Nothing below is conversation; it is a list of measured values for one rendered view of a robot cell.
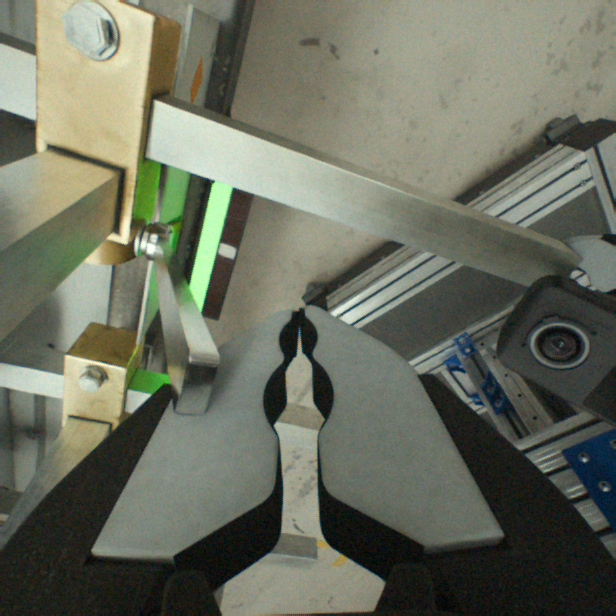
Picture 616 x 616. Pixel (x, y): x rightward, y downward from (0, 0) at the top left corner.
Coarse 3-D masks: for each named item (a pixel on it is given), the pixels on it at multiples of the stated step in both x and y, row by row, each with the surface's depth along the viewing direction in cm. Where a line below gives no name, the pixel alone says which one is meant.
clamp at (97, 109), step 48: (48, 0) 17; (96, 0) 17; (48, 48) 18; (144, 48) 18; (48, 96) 19; (96, 96) 19; (144, 96) 19; (48, 144) 20; (96, 144) 20; (144, 144) 20; (144, 192) 23
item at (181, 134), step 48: (0, 48) 18; (0, 96) 19; (192, 144) 21; (240, 144) 21; (288, 144) 22; (288, 192) 22; (336, 192) 23; (384, 192) 23; (432, 240) 24; (480, 240) 24; (528, 240) 25
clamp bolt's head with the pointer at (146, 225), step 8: (144, 224) 24; (152, 224) 25; (176, 224) 34; (144, 232) 24; (176, 232) 35; (136, 240) 24; (144, 240) 24; (168, 240) 25; (136, 248) 24; (144, 248) 24
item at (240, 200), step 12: (240, 192) 38; (240, 204) 39; (228, 216) 39; (240, 216) 39; (228, 228) 40; (240, 228) 40; (228, 240) 41; (228, 252) 41; (216, 264) 42; (228, 264) 42; (216, 276) 43; (228, 276) 43; (216, 288) 44; (216, 300) 45; (204, 312) 45; (216, 312) 45
